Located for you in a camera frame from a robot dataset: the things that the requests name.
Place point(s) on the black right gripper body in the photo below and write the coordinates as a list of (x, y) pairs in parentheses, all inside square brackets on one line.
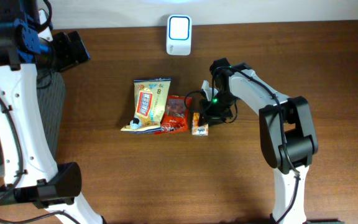
[(212, 114)]

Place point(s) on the white barcode scanner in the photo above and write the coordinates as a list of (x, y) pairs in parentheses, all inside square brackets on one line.
[(179, 35)]

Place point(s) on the orange tissue pack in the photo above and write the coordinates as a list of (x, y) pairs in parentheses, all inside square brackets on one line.
[(198, 129)]

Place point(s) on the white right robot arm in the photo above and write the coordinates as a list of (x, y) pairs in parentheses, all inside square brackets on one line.
[(287, 135)]

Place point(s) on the grey plastic mesh basket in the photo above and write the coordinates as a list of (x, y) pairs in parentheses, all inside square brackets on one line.
[(51, 97)]

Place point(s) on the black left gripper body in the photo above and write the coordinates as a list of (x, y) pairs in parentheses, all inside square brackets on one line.
[(68, 50)]

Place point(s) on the yellow snack bag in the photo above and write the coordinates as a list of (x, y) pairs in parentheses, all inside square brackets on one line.
[(150, 97)]

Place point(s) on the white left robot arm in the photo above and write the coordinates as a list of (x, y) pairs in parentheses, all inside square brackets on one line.
[(31, 174)]

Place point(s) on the red snack bag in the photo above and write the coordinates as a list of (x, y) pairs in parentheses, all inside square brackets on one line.
[(175, 117)]

